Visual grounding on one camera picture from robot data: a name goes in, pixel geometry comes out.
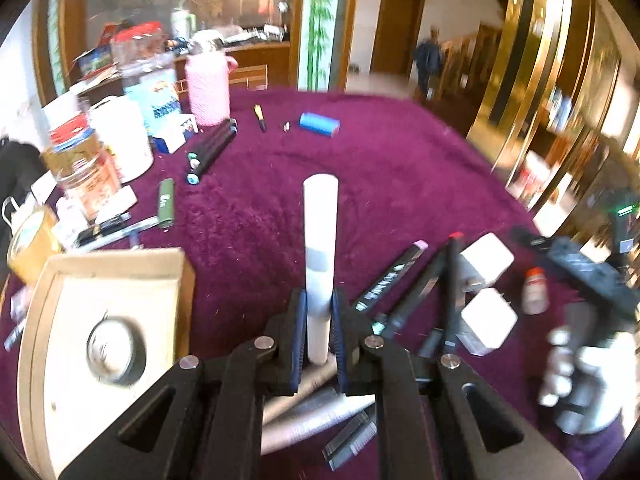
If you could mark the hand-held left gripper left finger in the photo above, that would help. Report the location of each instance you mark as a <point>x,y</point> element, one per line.
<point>299,340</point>

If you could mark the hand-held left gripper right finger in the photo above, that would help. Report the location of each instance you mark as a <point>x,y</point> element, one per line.
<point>337,340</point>

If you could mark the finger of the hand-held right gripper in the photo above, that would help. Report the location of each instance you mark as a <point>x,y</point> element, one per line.
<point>527,241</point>

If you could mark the black marker pink cap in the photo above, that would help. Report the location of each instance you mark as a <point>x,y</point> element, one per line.
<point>395,272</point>

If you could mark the white cylindrical marker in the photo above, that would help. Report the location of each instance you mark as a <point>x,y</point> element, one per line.
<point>320,240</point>

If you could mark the cardboard tray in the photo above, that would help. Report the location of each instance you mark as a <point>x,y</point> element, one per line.
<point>65,310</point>

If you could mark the person's right forearm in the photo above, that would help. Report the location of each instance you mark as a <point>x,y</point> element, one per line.
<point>595,452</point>

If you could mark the person's right hand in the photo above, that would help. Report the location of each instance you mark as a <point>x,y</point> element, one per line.
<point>557,370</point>

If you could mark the white charger plug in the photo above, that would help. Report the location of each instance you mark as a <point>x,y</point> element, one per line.
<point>487,260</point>
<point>487,317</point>

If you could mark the small white bottle red cap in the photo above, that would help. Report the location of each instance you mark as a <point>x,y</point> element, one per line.
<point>535,290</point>

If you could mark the grey staple strips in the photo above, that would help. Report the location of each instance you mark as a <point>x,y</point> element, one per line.
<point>350,435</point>

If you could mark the black tape roll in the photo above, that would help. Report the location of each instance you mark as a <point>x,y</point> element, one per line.
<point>137,367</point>

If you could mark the green lighter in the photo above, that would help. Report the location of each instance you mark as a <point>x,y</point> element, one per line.
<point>166,203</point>

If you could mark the bundle of black markers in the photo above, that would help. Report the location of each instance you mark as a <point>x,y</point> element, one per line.
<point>212,156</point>

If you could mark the silver pen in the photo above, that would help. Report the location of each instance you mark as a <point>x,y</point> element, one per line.
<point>120,233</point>

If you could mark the blue lighter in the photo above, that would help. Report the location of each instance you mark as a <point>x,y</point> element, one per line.
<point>320,124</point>

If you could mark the black marker blue cap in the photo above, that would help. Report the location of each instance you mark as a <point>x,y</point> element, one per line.
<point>212,140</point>

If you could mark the yellow black pen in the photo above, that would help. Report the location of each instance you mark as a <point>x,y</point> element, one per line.
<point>260,117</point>

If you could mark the white flat case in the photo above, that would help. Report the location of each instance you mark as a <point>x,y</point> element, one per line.
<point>117,202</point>

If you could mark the blue white small box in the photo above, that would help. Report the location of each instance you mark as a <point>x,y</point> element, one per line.
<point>172,132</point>

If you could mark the brown wooden door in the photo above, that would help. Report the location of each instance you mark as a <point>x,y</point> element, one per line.
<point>397,30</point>

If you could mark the clear jar red label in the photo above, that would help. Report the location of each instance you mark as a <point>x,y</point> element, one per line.
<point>92,185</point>

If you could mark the pink woven basket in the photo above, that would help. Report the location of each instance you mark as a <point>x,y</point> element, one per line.
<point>207,90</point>

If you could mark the white plastic jar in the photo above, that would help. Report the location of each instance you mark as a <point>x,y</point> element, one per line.
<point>125,135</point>

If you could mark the wooden cabinet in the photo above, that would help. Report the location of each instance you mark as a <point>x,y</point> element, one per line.
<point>260,67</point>

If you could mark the blue white snack bag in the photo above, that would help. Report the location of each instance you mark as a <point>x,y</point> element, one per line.
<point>155,95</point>

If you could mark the yellow packing tape roll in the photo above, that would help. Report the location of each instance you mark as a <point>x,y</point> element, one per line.
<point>30,245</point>

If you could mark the plastic jar red blue lid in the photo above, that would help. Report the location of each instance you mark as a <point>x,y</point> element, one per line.
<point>70,140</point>

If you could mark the black leather seat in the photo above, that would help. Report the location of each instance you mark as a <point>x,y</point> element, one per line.
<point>17,170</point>

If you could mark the clear container red lid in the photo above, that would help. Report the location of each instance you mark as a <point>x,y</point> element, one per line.
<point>137,42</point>

